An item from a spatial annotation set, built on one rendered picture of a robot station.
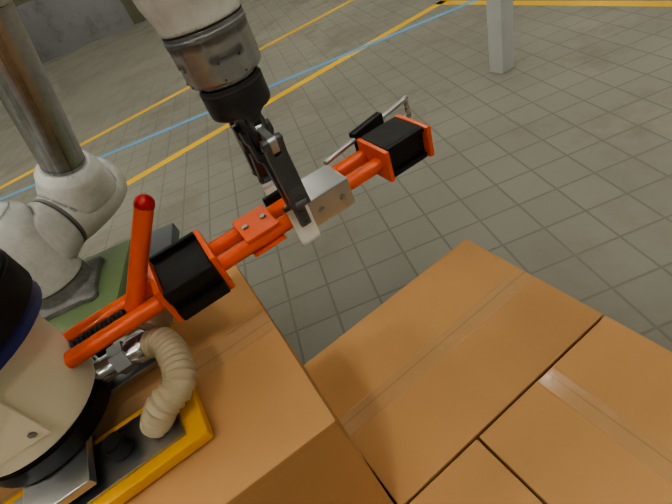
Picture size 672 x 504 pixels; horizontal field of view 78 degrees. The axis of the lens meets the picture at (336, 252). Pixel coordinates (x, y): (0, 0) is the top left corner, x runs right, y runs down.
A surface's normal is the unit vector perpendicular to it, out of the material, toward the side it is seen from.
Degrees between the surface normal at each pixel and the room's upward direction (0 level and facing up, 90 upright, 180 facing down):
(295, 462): 90
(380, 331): 0
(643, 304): 0
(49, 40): 90
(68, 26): 90
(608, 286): 0
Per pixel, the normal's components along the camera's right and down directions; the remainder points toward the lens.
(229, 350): -0.29, -0.70
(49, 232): 0.88, -0.07
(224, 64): 0.51, 0.47
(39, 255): 0.79, 0.17
